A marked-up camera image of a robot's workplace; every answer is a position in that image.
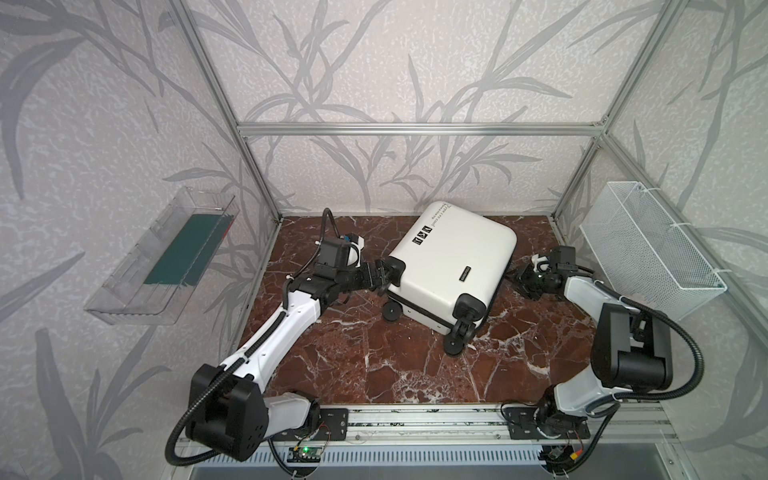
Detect aluminium cage frame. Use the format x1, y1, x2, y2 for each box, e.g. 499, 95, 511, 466
180, 1, 767, 338

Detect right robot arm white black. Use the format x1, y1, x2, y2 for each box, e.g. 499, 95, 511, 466
513, 262, 705, 438

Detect right circuit board wires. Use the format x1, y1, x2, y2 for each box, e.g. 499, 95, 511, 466
536, 443, 592, 472

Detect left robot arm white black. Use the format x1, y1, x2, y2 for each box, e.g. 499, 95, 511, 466
164, 260, 397, 467

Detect clear plastic wall tray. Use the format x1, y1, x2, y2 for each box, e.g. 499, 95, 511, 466
84, 187, 240, 326

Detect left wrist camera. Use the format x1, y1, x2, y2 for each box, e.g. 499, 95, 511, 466
316, 234, 365, 268

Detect white wire mesh basket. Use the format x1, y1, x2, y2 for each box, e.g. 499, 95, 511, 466
580, 181, 727, 321

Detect white hard-shell suitcase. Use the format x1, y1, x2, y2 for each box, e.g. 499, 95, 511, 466
382, 201, 517, 357

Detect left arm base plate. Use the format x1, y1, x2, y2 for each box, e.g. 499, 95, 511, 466
275, 407, 350, 442

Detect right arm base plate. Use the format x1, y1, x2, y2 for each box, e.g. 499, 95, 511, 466
501, 405, 591, 440

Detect green circuit board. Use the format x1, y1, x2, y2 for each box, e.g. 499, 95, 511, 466
286, 446, 325, 465

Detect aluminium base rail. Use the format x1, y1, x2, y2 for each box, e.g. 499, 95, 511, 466
329, 403, 678, 446

